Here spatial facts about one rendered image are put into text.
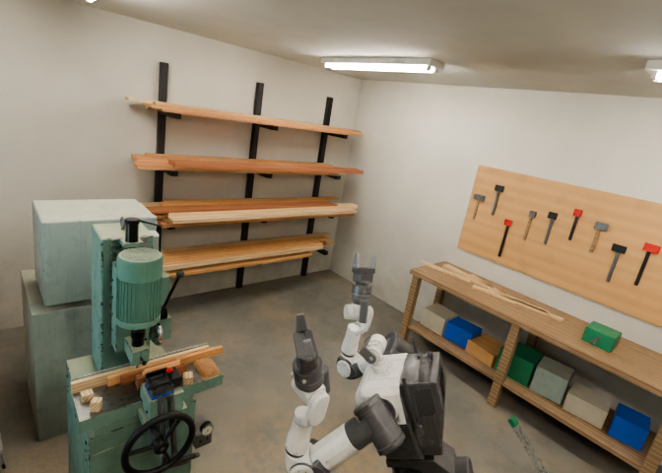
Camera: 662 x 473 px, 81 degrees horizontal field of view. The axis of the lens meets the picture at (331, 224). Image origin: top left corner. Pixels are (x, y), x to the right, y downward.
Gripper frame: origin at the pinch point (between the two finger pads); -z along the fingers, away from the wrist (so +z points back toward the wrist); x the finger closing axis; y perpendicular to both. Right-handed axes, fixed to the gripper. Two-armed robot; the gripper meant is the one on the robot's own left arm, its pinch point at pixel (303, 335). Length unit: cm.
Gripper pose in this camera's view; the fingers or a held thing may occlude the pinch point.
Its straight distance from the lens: 111.9
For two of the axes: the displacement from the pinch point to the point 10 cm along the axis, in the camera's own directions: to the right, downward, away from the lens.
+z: 0.5, 8.8, 4.7
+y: 9.7, -1.6, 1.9
